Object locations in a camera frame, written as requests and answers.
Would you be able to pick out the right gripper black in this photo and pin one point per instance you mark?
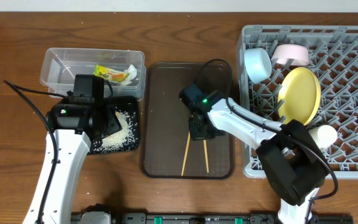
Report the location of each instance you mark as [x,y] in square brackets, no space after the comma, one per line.
[196,134]

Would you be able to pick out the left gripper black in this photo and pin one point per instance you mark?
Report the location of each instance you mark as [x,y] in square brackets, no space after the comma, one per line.
[110,123]

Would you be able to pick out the wooden chopstick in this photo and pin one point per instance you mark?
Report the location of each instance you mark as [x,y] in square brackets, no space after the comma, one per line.
[186,154]
[206,155]

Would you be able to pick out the pile of rice grains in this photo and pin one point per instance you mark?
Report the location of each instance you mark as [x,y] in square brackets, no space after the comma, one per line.
[125,140]

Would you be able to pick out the green snack wrapper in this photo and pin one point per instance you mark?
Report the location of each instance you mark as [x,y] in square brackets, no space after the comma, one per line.
[110,74]

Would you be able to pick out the light blue bowl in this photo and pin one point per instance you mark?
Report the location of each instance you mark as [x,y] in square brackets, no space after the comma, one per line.
[257,64]

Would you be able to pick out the yellow plate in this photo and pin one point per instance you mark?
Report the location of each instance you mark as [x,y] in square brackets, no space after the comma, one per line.
[301,95]

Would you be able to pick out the white bowl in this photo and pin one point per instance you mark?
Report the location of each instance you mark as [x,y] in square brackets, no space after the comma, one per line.
[286,52]

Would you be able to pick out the small pale green cup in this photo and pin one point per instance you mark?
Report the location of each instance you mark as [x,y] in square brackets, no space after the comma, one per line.
[324,136]

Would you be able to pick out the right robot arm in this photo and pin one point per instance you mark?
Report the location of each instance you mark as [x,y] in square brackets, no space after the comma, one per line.
[293,164]

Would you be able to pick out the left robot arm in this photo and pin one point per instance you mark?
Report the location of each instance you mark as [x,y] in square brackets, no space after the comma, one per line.
[75,125]

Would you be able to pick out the grey dishwasher rack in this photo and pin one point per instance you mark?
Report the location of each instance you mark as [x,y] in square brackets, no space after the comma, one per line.
[333,58]

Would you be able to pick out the black plastic tray bin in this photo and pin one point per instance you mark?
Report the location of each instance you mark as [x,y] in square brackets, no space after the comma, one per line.
[125,103]

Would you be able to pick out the dark brown serving tray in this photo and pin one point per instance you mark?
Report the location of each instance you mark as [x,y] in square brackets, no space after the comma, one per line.
[166,129]

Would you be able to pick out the clear plastic bin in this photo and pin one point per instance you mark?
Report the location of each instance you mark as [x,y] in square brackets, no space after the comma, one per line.
[61,65]

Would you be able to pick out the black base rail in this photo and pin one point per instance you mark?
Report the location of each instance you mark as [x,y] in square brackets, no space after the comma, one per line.
[100,213]

